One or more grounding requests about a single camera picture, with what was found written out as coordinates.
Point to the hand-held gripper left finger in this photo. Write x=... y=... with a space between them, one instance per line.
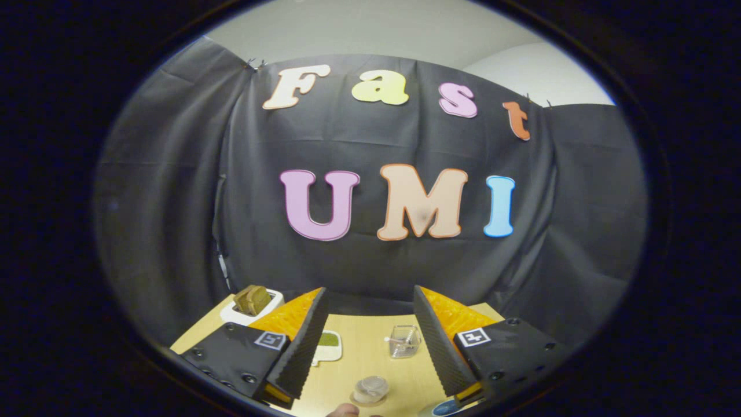
x=301 y=353

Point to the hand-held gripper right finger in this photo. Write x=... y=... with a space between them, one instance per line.
x=443 y=347

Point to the white cup with blue inside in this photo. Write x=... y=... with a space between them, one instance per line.
x=446 y=409

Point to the clear glass bottle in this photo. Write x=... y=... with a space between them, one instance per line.
x=371 y=389

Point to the white divided seasoning dish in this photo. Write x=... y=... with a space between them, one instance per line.
x=329 y=341

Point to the wooden table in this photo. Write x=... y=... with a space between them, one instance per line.
x=359 y=359

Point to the brown toast slice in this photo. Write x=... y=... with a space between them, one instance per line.
x=253 y=300

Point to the white toaster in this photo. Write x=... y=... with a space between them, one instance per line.
x=231 y=317

